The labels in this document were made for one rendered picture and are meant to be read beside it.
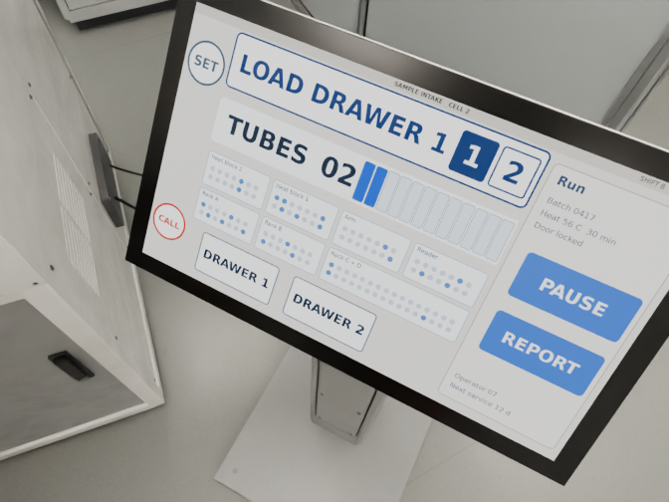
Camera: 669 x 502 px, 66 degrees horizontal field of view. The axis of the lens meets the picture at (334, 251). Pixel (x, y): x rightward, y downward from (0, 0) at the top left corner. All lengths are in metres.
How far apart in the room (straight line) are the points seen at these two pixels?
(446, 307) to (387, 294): 0.06
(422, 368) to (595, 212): 0.21
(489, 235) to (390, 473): 1.08
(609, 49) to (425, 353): 0.88
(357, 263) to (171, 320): 1.21
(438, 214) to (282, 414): 1.09
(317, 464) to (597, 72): 1.14
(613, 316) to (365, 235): 0.22
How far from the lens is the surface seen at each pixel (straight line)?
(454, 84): 0.46
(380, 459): 1.48
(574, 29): 1.30
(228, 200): 0.54
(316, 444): 1.47
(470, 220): 0.47
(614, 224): 0.47
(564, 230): 0.47
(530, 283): 0.48
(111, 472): 1.59
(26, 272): 0.82
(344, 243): 0.50
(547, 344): 0.50
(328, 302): 0.52
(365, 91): 0.47
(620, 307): 0.50
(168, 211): 0.58
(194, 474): 1.53
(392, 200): 0.48
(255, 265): 0.54
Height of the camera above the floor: 1.49
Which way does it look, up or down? 60 degrees down
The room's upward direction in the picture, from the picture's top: 5 degrees clockwise
